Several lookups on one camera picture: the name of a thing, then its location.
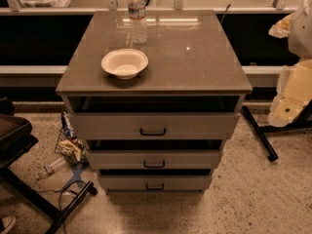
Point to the white paper bowl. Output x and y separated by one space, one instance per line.
124 63

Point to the wire basket with snack bags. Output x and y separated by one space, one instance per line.
70 146

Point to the black chair with base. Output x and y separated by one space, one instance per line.
15 140

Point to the clear plastic water bottle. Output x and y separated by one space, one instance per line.
137 15

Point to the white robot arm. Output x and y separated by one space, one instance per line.
299 39

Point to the empty plastic bottle on floor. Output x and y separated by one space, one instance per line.
50 169

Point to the shoe at bottom left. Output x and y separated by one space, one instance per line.
6 224

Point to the drawer with black handle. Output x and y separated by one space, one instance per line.
153 159
112 183
92 126

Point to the grey drawer cabinet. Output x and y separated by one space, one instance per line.
192 68

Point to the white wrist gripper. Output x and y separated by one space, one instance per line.
301 33

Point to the black metal stand legs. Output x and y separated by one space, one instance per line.
302 122

